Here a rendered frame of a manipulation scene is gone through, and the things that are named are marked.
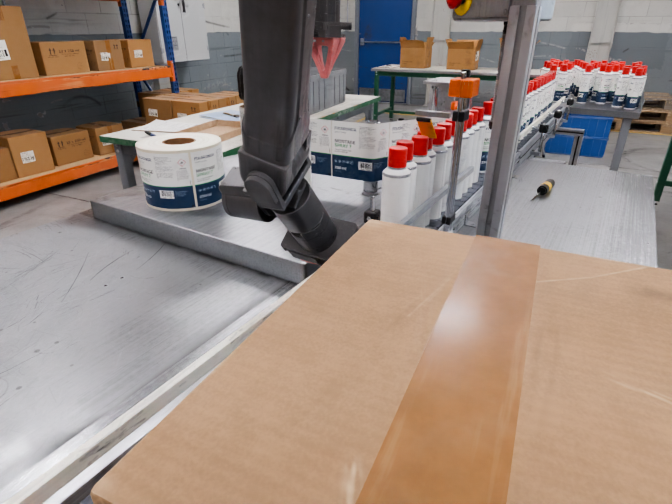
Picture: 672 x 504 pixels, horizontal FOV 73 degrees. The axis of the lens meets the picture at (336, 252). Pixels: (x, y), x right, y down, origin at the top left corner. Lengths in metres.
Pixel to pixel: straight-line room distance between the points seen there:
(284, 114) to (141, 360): 0.45
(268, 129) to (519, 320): 0.30
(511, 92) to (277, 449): 0.82
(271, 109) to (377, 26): 8.53
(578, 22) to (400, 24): 2.76
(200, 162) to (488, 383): 0.97
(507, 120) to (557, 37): 7.49
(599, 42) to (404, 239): 8.00
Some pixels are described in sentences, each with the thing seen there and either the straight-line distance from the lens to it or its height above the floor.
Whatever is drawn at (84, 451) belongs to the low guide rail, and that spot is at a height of 0.91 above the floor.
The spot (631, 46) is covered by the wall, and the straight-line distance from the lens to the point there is 8.45.
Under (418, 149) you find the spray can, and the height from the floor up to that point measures 1.06.
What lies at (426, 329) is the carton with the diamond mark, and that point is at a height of 1.12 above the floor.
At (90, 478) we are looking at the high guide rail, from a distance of 0.44.
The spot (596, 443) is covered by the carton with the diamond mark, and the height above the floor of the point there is 1.12.
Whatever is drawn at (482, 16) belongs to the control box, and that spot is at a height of 1.29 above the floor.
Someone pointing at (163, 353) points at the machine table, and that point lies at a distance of 0.76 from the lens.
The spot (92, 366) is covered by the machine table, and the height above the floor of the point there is 0.83.
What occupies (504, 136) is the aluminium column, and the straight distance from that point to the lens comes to 0.95.
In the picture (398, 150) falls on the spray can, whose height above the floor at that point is 1.08.
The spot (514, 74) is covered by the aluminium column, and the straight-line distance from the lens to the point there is 0.94.
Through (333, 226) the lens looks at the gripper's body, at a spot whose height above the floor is 1.03.
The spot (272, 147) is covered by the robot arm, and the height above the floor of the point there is 1.17.
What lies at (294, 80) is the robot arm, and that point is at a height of 1.23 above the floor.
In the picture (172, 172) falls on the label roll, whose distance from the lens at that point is 1.12.
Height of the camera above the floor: 1.28
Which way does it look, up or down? 26 degrees down
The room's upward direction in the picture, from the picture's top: straight up
